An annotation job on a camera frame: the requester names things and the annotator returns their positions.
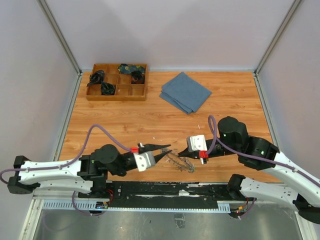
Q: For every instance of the metal disc with keyrings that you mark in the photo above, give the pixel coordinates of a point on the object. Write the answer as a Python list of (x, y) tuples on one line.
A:
[(182, 164)]

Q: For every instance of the dark rolled cloth middle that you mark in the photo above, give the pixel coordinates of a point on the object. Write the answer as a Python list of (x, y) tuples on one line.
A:
[(107, 89)]

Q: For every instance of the folded blue cloth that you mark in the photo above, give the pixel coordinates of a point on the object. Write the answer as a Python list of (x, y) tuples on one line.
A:
[(184, 93)]

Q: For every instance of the dark rolled cloth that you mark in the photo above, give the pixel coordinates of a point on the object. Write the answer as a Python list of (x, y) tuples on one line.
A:
[(107, 89), (137, 77), (96, 78)]

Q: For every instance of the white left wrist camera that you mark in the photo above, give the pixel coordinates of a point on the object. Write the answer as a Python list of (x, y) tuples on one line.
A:
[(144, 160)]

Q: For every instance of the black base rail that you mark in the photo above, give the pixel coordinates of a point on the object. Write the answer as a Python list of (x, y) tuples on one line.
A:
[(163, 195)]

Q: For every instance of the blue yellow patterned cloth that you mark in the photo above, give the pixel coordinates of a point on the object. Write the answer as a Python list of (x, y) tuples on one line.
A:
[(124, 68)]

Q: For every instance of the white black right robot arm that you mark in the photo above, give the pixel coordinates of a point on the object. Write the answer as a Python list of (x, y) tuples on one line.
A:
[(301, 189)]

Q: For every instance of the dark rolled cloth left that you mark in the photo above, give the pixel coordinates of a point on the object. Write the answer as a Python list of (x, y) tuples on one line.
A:
[(96, 78)]

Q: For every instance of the dark rolled cloth right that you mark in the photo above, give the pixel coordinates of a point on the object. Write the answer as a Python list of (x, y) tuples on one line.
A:
[(137, 77)]

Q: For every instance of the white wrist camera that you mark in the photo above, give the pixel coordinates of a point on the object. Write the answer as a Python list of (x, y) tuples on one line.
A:
[(197, 148), (144, 160)]

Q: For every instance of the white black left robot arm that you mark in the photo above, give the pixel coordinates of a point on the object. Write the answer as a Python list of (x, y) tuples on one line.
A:
[(87, 175)]

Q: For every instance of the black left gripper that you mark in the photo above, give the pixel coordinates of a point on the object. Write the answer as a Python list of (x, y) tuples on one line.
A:
[(151, 147)]

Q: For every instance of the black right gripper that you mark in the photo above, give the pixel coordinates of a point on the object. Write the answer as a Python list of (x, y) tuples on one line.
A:
[(193, 154)]

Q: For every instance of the wooden compartment tray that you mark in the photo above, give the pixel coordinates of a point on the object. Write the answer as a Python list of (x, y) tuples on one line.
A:
[(124, 90)]

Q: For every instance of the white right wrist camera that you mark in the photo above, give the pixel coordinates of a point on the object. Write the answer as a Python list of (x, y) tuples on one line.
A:
[(197, 148)]

